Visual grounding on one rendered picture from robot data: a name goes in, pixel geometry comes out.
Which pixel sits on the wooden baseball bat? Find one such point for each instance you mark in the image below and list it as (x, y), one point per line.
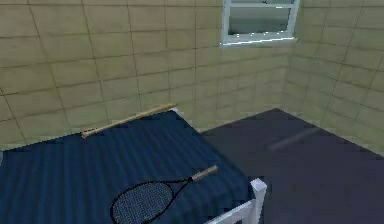
(128, 120)

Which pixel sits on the black tennis racket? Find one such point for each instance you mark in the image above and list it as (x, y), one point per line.
(146, 201)

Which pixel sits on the white framed window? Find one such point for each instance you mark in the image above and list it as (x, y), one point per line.
(260, 21)

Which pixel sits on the blue bed with white frame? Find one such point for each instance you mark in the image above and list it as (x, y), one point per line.
(100, 173)

